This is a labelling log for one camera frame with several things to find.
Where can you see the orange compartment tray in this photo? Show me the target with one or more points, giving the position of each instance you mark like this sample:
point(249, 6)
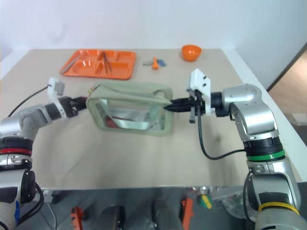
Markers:
point(120, 69)

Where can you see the red item inside pouch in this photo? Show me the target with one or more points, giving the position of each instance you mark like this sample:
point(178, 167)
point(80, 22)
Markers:
point(110, 121)

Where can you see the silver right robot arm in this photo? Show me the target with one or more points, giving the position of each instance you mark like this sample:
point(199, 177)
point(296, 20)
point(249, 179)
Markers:
point(259, 115)

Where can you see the silver metal utensil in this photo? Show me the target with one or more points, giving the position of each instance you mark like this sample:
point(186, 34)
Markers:
point(68, 65)

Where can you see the orange bowl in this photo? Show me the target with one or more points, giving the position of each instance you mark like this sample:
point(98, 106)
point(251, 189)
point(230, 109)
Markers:
point(191, 53)

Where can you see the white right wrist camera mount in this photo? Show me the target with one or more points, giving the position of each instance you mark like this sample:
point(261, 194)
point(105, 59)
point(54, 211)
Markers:
point(200, 80)

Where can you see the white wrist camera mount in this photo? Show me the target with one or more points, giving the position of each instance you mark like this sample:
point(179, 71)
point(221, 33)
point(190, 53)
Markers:
point(200, 80)
point(54, 92)

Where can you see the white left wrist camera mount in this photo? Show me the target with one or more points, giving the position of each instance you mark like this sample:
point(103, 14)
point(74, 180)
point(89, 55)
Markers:
point(54, 92)

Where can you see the green pouch with clear window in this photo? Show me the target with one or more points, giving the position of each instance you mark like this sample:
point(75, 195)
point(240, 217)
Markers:
point(129, 92)

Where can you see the orange clamp tool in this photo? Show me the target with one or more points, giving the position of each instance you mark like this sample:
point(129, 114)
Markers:
point(77, 216)
point(187, 213)

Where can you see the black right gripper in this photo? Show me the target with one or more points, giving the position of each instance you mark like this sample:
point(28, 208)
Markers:
point(197, 105)

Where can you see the green and yellow round item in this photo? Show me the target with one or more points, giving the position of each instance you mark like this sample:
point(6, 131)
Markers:
point(205, 201)

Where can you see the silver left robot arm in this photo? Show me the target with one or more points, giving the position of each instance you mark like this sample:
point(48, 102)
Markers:
point(36, 115)

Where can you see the blue small block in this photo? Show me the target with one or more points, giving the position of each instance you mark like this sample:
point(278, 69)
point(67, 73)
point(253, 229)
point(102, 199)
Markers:
point(162, 62)

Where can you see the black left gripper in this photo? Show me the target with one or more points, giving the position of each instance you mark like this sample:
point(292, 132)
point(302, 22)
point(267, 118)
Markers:
point(69, 107)

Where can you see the clear plastic bag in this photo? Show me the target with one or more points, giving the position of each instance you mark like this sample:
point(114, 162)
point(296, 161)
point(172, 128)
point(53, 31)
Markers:
point(230, 198)

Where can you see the silver foil packet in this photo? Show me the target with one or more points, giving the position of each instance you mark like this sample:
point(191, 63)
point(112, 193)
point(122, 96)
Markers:
point(134, 122)

